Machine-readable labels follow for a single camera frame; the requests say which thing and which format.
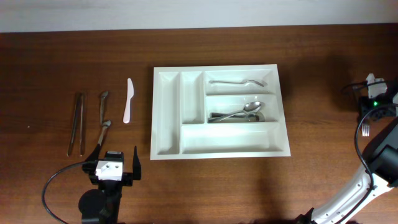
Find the large metal spoon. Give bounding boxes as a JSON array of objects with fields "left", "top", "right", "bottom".
[
  {"left": 208, "top": 101, "right": 261, "bottom": 123},
  {"left": 210, "top": 113, "right": 264, "bottom": 123}
]

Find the white plastic cutlery tray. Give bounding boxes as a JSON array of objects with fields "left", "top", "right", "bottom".
[{"left": 150, "top": 64, "right": 290, "bottom": 160}]

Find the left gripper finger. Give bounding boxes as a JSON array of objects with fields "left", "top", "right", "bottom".
[
  {"left": 132, "top": 146, "right": 141, "bottom": 180},
  {"left": 85, "top": 144, "right": 101, "bottom": 162}
]

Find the black cable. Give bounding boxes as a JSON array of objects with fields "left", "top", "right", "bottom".
[
  {"left": 41, "top": 161, "right": 86, "bottom": 224},
  {"left": 341, "top": 80, "right": 398, "bottom": 224}
]

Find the metal fork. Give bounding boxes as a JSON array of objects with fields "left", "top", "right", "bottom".
[
  {"left": 209, "top": 80, "right": 267, "bottom": 87},
  {"left": 361, "top": 122, "right": 370, "bottom": 137}
]

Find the white plastic knife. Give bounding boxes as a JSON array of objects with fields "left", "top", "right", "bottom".
[{"left": 123, "top": 78, "right": 134, "bottom": 124}]

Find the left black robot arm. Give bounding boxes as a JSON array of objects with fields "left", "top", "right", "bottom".
[{"left": 78, "top": 144, "right": 141, "bottom": 223}]

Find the right black cable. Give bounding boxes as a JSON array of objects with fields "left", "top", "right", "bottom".
[{"left": 341, "top": 80, "right": 398, "bottom": 224}]

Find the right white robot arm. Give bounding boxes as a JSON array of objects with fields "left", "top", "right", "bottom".
[{"left": 294, "top": 73, "right": 397, "bottom": 224}]

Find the small metal spoon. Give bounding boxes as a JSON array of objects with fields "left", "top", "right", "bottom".
[
  {"left": 99, "top": 91, "right": 109, "bottom": 124},
  {"left": 98, "top": 120, "right": 111, "bottom": 146}
]

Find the left black cable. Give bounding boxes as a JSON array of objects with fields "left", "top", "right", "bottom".
[{"left": 41, "top": 161, "right": 86, "bottom": 224}]

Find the upper small metal spoon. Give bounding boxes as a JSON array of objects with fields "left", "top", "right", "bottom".
[{"left": 99, "top": 91, "right": 109, "bottom": 124}]

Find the lower small metal spoon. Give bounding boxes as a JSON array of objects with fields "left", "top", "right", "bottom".
[{"left": 98, "top": 120, "right": 111, "bottom": 146}]

